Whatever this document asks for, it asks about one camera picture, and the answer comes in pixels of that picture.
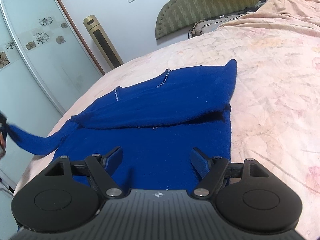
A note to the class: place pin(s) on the green padded headboard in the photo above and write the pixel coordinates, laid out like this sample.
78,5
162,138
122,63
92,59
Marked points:
178,14

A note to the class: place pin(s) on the peach blanket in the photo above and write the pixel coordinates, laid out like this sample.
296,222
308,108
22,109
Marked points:
299,16

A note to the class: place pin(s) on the glass floral wardrobe door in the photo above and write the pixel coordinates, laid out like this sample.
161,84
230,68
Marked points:
44,67

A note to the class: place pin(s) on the gold tower fan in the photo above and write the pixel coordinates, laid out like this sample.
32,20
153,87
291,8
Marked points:
102,41

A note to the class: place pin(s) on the blue knit sweater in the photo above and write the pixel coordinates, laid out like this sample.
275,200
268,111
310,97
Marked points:
156,124

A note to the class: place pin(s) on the pink floral bed sheet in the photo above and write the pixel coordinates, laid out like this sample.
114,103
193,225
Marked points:
275,106

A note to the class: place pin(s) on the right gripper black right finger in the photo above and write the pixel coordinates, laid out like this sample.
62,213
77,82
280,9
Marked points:
214,172

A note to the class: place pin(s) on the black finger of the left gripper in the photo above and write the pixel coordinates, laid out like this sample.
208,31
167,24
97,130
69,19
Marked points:
3,123

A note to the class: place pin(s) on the black clothes pile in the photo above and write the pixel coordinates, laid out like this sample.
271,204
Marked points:
257,6

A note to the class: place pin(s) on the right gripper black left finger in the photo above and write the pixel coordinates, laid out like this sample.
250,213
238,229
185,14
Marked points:
98,170

